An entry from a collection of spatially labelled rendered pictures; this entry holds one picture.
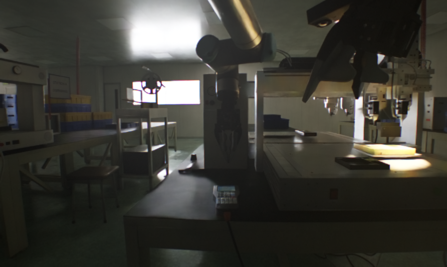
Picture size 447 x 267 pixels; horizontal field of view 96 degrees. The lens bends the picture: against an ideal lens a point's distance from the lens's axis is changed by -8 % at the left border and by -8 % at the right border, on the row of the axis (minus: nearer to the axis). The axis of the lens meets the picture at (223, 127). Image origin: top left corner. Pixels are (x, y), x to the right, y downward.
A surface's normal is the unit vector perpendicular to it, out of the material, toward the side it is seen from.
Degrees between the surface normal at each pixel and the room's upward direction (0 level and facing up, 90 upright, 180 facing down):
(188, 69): 90
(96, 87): 90
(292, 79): 90
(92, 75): 90
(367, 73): 124
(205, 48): 76
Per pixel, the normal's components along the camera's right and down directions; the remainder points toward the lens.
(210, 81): -0.07, 0.07
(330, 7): -0.85, 0.10
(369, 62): -0.77, 0.59
